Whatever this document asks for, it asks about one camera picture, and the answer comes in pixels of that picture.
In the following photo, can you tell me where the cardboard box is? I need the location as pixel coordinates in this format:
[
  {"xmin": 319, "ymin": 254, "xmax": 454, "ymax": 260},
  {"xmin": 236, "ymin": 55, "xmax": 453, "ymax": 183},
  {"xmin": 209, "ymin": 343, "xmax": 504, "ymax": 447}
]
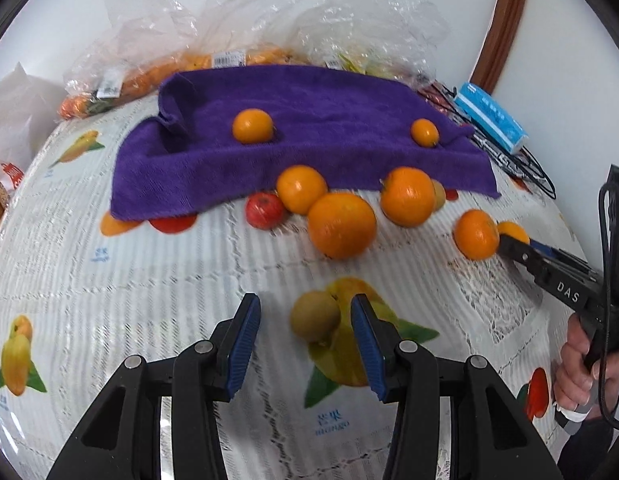
[{"xmin": 0, "ymin": 159, "xmax": 26, "ymax": 237}]

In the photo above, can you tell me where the black wire rack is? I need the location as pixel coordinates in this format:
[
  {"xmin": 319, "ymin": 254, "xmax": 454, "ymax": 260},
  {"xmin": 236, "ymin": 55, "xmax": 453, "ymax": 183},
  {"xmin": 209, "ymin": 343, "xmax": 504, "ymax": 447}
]
[{"xmin": 424, "ymin": 84, "xmax": 558, "ymax": 201}]

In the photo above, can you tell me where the person's right forearm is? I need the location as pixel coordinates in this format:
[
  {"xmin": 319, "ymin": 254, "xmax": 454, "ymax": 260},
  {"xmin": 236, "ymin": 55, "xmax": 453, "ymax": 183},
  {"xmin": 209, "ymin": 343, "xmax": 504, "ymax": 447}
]
[{"xmin": 557, "ymin": 417, "xmax": 617, "ymax": 480}]

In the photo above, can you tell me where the large orange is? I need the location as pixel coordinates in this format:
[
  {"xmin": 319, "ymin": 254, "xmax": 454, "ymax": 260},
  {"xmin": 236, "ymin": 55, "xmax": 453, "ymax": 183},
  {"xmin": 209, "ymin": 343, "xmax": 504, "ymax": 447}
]
[{"xmin": 307, "ymin": 192, "xmax": 378, "ymax": 261}]

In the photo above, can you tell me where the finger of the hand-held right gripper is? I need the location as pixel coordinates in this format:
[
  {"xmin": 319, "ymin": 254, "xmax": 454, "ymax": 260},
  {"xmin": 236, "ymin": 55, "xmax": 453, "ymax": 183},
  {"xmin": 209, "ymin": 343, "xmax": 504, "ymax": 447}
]
[
  {"xmin": 528, "ymin": 240, "xmax": 601, "ymax": 279},
  {"xmin": 498, "ymin": 235, "xmax": 556, "ymax": 284}
]

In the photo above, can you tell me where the brown kiwi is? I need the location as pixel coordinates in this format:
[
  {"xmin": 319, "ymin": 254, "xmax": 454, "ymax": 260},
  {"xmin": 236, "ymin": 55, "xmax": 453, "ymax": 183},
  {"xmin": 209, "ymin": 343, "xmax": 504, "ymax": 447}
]
[{"xmin": 290, "ymin": 290, "xmax": 341, "ymax": 343}]

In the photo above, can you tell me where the purple towel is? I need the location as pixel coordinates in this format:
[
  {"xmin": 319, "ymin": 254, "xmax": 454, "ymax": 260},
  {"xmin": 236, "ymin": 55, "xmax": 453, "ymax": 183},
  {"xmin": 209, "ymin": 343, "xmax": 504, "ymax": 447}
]
[{"xmin": 109, "ymin": 66, "xmax": 501, "ymax": 223}]

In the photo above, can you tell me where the orange with stem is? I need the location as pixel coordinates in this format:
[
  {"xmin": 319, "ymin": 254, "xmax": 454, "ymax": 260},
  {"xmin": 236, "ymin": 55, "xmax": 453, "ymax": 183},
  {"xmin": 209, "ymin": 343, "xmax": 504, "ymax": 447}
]
[{"xmin": 379, "ymin": 166, "xmax": 437, "ymax": 227}]

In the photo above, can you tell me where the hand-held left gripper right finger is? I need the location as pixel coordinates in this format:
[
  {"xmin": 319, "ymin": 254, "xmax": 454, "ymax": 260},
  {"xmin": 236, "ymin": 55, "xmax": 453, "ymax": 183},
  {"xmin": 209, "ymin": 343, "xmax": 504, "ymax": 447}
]
[{"xmin": 350, "ymin": 294, "xmax": 565, "ymax": 480}]

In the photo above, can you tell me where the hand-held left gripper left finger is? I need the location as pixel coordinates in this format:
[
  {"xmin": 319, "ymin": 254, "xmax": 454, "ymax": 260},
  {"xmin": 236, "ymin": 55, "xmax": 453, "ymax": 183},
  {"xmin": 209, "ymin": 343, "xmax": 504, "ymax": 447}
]
[{"xmin": 46, "ymin": 292, "xmax": 262, "ymax": 480}]

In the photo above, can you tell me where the clear bag of oranges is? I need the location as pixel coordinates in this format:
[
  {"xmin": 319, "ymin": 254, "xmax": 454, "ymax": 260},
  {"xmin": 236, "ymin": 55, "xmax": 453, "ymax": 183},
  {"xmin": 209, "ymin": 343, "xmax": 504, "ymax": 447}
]
[{"xmin": 184, "ymin": 0, "xmax": 370, "ymax": 70}]

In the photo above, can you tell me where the clear bag of yellow fruit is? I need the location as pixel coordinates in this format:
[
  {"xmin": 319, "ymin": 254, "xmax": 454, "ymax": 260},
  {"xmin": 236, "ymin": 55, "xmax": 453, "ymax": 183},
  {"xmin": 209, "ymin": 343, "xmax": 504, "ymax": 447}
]
[{"xmin": 299, "ymin": 0, "xmax": 451, "ymax": 88}]

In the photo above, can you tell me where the red apple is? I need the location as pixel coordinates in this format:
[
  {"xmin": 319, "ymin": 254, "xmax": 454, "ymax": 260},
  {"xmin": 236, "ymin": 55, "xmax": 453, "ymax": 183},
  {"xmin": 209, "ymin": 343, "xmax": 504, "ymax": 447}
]
[{"xmin": 246, "ymin": 192, "xmax": 288, "ymax": 231}]

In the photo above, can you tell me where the bag of red tomatoes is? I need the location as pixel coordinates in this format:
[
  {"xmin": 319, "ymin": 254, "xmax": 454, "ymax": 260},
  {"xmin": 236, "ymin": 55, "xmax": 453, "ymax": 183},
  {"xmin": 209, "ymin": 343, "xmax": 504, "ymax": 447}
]
[{"xmin": 415, "ymin": 79, "xmax": 463, "ymax": 117}]

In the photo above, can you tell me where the white plastic bag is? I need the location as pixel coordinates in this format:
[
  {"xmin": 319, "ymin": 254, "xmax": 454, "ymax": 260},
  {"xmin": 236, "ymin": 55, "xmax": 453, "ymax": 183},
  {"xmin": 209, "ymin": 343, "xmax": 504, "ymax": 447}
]
[{"xmin": 0, "ymin": 62, "xmax": 66, "ymax": 161}]

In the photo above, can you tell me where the fruit print tablecloth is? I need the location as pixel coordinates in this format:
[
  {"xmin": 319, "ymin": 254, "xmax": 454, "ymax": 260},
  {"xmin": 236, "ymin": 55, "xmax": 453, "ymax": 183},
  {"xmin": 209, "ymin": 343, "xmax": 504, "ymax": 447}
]
[{"xmin": 0, "ymin": 80, "xmax": 590, "ymax": 480}]

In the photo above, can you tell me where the brown wooden frame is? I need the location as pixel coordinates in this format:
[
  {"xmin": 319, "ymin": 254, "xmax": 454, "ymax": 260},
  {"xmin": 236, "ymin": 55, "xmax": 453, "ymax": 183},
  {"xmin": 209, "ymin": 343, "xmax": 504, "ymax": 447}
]
[{"xmin": 471, "ymin": 0, "xmax": 533, "ymax": 97}]

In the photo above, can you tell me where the small orange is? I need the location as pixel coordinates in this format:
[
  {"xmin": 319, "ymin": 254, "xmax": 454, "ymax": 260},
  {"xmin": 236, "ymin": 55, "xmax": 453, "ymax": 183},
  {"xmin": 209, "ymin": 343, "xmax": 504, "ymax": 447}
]
[
  {"xmin": 497, "ymin": 221, "xmax": 531, "ymax": 246},
  {"xmin": 410, "ymin": 118, "xmax": 440, "ymax": 148}
]

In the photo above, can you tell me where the blue tissue pack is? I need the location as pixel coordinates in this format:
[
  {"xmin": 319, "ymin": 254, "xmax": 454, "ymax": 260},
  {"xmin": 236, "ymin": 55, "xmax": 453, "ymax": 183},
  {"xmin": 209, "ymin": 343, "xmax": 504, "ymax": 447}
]
[{"xmin": 453, "ymin": 82, "xmax": 530, "ymax": 155}]

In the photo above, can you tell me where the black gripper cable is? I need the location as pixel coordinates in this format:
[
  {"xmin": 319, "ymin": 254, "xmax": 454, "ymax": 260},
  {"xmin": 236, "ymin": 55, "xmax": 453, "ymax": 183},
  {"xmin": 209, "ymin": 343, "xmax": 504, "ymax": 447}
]
[{"xmin": 597, "ymin": 180, "xmax": 619, "ymax": 431}]

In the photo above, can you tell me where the clear bag of tangerines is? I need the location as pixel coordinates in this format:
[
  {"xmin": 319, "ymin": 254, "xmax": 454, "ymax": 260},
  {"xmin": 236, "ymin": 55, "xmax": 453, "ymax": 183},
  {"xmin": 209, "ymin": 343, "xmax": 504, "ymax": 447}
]
[{"xmin": 58, "ymin": 0, "xmax": 215, "ymax": 122}]

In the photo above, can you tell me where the person's right hand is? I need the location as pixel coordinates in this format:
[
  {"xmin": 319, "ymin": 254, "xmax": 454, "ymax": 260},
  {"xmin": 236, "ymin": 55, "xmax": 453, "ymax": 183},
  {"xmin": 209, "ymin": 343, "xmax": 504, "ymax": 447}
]
[{"xmin": 552, "ymin": 312, "xmax": 619, "ymax": 416}]

